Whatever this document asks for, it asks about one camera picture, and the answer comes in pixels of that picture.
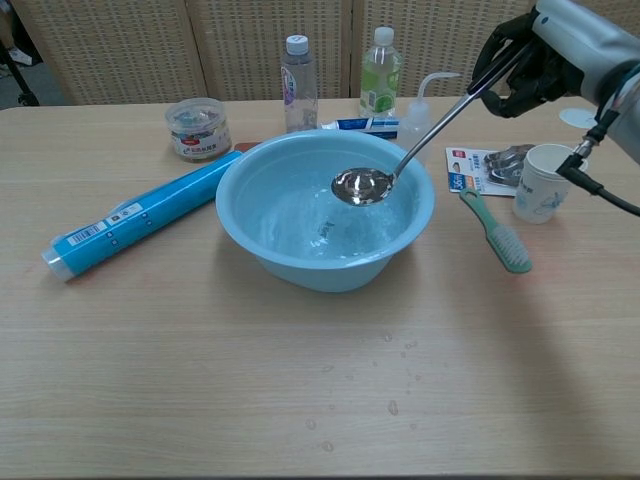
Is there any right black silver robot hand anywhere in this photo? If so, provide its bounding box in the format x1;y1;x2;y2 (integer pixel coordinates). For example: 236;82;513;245
472;0;640;120

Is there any stainless steel ladle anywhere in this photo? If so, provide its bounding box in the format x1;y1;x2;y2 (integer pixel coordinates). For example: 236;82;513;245
330;42;532;207

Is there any white round table cap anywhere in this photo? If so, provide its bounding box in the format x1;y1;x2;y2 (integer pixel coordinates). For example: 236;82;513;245
558;106;601;130

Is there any white paper cup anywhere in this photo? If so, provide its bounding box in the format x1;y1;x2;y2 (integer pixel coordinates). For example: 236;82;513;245
511;143;589;225

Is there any binder clip retail card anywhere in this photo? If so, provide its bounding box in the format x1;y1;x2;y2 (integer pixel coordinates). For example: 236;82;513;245
444;143;536;198

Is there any translucent squeeze wash bottle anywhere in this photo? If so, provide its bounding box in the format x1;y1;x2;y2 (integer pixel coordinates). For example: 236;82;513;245
397;72;462;162

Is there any clear bottle green label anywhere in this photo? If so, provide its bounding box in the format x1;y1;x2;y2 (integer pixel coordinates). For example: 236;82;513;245
358;26;404;120

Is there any green scrub brush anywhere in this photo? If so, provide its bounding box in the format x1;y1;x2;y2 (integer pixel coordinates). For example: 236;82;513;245
458;187;534;274

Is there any blue white toothpaste tube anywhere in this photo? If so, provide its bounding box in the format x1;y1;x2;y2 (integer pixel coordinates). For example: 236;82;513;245
319;116;403;141

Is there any clear bottle purple label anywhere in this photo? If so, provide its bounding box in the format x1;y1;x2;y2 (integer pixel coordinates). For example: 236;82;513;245
280;34;320;134

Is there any light blue plastic basin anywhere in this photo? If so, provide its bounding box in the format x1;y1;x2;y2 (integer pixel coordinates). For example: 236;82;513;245
214;130;437;294

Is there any clear jar of clips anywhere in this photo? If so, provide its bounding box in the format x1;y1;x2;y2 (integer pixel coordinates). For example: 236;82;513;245
164;97;234;164

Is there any wicker folding screen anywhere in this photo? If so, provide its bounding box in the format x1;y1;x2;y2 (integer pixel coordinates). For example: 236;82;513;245
9;0;640;107

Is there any blue cling film roll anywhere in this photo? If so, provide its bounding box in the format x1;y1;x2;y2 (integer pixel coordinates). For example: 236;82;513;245
40;149;245;282

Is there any black tripod stand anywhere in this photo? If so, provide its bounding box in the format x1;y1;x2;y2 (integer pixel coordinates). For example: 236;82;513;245
0;42;40;107

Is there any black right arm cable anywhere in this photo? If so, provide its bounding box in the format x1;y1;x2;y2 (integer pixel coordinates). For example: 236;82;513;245
555;64;640;218

